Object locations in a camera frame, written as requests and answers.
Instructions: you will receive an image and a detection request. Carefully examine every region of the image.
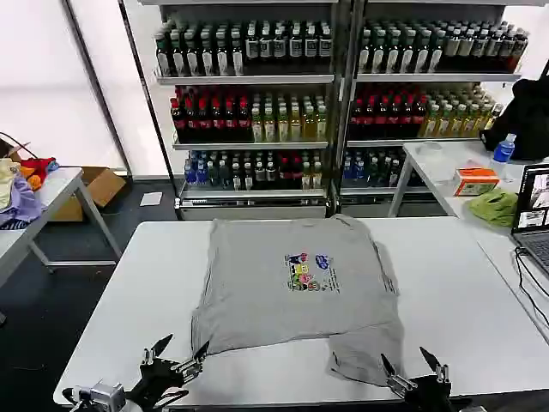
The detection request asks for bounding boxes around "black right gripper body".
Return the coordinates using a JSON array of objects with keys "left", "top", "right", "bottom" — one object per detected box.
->
[{"left": 401, "top": 374, "right": 456, "bottom": 412}]

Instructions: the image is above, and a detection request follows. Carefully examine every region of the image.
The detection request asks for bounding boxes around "orange tissue box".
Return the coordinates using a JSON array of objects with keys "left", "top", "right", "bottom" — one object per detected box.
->
[{"left": 453, "top": 166, "right": 501, "bottom": 197}]

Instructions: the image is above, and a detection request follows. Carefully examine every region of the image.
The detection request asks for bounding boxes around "black backpack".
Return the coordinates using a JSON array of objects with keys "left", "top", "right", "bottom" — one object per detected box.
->
[{"left": 479, "top": 59, "right": 549, "bottom": 161}]

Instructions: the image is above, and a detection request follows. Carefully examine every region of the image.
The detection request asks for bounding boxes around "black laptop cable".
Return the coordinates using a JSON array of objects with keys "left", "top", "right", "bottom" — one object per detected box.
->
[{"left": 513, "top": 245, "right": 549, "bottom": 328}]

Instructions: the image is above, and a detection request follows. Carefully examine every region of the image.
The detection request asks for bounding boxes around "red cloth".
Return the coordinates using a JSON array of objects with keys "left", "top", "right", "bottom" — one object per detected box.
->
[{"left": 19, "top": 156, "right": 57, "bottom": 181}]

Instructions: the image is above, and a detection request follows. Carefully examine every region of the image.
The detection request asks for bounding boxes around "white side table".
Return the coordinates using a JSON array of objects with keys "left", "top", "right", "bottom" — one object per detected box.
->
[{"left": 0, "top": 167, "right": 124, "bottom": 288}]

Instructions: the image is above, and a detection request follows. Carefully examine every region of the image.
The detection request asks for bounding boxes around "white desk with laptop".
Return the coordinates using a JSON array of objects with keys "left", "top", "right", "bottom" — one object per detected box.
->
[{"left": 388, "top": 140, "right": 549, "bottom": 344}]

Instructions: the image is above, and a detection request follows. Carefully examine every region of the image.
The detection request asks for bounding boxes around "blue label water bottle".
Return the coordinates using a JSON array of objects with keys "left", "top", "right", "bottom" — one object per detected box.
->
[{"left": 490, "top": 133, "right": 517, "bottom": 173}]

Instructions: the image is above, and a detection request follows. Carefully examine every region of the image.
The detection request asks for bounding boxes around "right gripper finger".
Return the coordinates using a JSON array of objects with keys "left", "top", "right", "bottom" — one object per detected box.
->
[
  {"left": 419, "top": 346, "right": 451, "bottom": 384},
  {"left": 380, "top": 353, "right": 418, "bottom": 399}
]

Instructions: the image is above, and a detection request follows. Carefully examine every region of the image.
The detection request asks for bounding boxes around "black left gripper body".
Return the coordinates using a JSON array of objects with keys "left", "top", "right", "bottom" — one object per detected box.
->
[{"left": 125, "top": 360, "right": 184, "bottom": 403}]

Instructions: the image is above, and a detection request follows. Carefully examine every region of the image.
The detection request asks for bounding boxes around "purple cloth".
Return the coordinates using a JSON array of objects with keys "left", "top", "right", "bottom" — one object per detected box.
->
[{"left": 0, "top": 173, "right": 47, "bottom": 229}]

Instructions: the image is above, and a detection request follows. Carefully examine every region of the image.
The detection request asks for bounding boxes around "open laptop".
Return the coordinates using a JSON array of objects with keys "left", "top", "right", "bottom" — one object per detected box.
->
[{"left": 510, "top": 162, "right": 549, "bottom": 278}]

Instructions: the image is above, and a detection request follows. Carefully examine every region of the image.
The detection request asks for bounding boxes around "grey printed T-shirt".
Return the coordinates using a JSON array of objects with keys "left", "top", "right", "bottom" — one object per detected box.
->
[{"left": 190, "top": 213, "right": 407, "bottom": 387}]

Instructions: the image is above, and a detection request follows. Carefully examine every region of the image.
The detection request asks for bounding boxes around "green cloth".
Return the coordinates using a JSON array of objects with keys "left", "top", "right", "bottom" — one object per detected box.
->
[{"left": 468, "top": 188, "right": 520, "bottom": 228}]

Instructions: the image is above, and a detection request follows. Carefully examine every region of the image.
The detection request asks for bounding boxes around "brown cardboard box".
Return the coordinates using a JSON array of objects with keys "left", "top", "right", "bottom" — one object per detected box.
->
[{"left": 50, "top": 166, "right": 127, "bottom": 222}]

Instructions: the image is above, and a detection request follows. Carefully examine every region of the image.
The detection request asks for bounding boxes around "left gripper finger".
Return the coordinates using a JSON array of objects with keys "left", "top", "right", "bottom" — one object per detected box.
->
[
  {"left": 142, "top": 333, "right": 174, "bottom": 367},
  {"left": 170, "top": 341, "right": 210, "bottom": 384}
]

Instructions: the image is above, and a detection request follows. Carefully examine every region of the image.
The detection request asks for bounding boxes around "cream cloth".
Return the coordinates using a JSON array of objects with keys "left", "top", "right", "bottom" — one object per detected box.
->
[{"left": 0, "top": 157, "right": 21, "bottom": 211}]

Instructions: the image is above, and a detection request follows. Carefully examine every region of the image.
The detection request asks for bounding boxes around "orange cloth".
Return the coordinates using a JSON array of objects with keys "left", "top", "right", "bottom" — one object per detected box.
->
[{"left": 19, "top": 166, "right": 44, "bottom": 192}]

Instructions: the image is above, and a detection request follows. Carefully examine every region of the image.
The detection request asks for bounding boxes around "metal shelf with bottles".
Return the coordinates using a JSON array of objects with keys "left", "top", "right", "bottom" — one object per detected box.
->
[
  {"left": 338, "top": 0, "right": 531, "bottom": 218},
  {"left": 139, "top": 0, "right": 341, "bottom": 221}
]

